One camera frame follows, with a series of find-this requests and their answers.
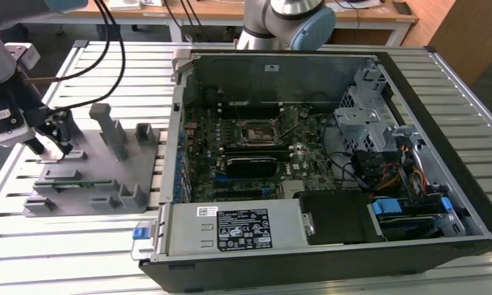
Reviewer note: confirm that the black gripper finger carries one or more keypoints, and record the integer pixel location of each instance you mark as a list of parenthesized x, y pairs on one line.
[(65, 135), (37, 148)]

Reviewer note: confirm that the thin metal locking lever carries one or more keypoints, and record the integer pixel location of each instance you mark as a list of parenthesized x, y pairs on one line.
[(290, 130), (239, 116)]

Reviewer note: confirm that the CPU socket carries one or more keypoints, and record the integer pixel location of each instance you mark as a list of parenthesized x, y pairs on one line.
[(256, 132)]

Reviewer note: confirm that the grey parts rack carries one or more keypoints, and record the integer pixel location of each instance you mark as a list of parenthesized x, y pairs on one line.
[(97, 172)]

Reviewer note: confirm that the green RAM stick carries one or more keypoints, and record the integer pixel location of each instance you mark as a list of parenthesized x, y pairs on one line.
[(85, 184)]

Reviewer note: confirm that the white box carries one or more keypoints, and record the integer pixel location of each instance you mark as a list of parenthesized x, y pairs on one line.
[(124, 6)]

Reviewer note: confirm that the wooden desk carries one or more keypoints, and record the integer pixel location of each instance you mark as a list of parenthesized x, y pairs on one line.
[(378, 18), (147, 18)]

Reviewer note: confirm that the blue case latch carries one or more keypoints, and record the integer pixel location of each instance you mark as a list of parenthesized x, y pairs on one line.
[(143, 233)]

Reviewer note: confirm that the silver power supply unit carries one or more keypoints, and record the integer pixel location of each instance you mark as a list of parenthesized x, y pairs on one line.
[(180, 227)]

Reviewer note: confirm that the white device with black label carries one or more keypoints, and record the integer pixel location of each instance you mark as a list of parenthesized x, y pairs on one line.
[(152, 2)]

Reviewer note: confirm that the black RAM slot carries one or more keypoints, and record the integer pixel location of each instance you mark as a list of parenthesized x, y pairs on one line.
[(250, 115), (250, 108), (250, 104), (254, 145), (250, 112), (254, 148)]

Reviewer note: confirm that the black expansion slot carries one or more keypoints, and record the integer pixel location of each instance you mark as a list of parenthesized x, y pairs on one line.
[(242, 194)]

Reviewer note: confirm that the black power supply label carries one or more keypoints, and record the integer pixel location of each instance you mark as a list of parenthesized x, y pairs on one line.
[(244, 229)]

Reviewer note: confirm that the white case sticker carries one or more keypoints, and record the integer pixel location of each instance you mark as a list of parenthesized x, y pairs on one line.
[(272, 68)]

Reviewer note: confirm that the silver finned heatsink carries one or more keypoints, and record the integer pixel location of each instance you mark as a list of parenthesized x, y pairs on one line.
[(292, 189)]

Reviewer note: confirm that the green motherboard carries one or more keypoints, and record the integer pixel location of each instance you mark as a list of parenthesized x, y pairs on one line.
[(307, 153)]

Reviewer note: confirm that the black plastic shroud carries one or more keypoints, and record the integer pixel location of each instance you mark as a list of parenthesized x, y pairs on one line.
[(340, 215)]

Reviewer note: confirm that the silver metal drive cage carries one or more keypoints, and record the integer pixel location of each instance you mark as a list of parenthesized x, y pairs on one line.
[(360, 118)]

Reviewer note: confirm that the black plastic connector block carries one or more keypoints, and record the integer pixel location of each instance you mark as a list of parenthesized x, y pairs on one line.
[(367, 166)]

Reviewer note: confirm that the black PC case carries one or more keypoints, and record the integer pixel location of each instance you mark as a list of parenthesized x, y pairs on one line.
[(311, 270)]

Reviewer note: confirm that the blue disk carrier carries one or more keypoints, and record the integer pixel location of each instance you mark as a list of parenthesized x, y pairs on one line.
[(386, 207)]

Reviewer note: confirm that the dark phone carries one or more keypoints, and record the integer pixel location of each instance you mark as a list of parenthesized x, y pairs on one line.
[(402, 8)]

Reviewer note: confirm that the blue plastic tab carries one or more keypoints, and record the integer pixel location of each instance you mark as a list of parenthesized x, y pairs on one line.
[(446, 205)]

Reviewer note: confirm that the wooden cabinet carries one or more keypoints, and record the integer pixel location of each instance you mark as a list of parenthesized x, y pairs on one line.
[(463, 37)]

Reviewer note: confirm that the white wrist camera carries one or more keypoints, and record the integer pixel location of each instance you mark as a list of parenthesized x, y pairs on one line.
[(12, 136)]

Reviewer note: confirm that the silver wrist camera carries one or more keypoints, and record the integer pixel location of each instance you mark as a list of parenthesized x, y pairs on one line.
[(24, 53)]

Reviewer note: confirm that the silver disk bay frame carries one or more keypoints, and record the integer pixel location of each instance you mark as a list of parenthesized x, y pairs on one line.
[(431, 166)]

